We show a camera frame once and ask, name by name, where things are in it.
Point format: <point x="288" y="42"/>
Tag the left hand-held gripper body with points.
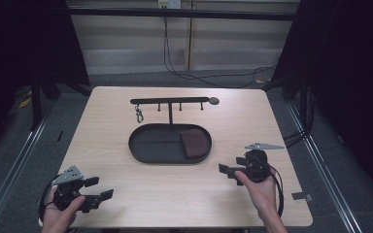
<point x="68" y="191"/>

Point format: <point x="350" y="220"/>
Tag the black hook rack with tray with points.
<point x="157" y="144"/>

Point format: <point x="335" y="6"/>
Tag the dark curtain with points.
<point x="353" y="81"/>
<point x="19" y="48"/>

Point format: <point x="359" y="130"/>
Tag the person's left hand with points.
<point x="56" y="221"/>

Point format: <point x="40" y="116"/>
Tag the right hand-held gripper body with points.
<point x="257" y="165"/>

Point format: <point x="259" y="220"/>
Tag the person's right hand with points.
<point x="264" y="194"/>

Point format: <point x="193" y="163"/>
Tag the small black floor object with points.
<point x="60" y="136"/>

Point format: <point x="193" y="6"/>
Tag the black stand leg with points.
<point x="36" y="106"/>

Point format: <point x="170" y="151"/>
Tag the white wall outlet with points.
<point x="169" y="3"/>

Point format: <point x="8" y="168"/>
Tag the metal floor rail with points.
<point x="323" y="174"/>
<point x="16" y="161"/>

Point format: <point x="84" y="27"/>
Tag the grey tape strip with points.
<point x="301" y="196"/>

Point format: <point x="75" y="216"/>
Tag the brown leather pouch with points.
<point x="194" y="144"/>

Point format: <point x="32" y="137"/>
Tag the yellow floor tape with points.
<point x="25" y="102"/>

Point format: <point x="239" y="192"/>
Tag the black horizontal frame bar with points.
<point x="181" y="13"/>

